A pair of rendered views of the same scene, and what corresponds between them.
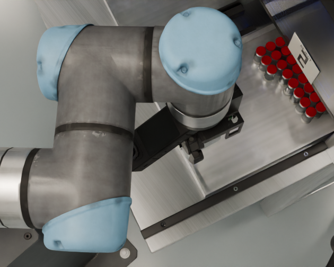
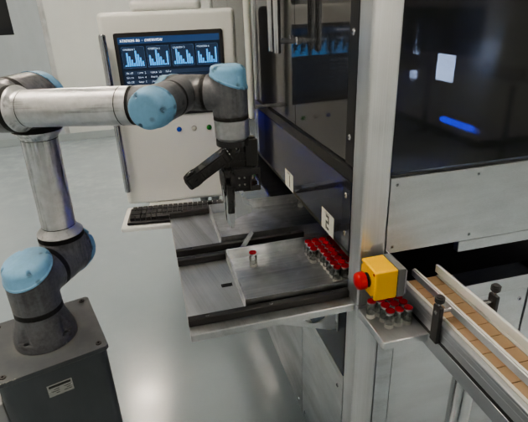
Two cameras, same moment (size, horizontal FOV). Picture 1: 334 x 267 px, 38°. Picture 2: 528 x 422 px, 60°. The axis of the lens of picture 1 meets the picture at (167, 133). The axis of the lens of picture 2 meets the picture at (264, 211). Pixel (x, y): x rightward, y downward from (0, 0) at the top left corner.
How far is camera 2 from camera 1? 0.84 m
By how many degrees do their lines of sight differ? 50
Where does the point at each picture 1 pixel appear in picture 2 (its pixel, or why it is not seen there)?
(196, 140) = (230, 173)
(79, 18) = (195, 231)
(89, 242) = (149, 91)
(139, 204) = (194, 310)
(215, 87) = (229, 80)
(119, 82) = (188, 81)
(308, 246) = not seen: outside the picture
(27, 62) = (151, 361)
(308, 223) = not seen: outside the picture
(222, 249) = not seen: outside the picture
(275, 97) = (316, 270)
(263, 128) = (303, 282)
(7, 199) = (121, 89)
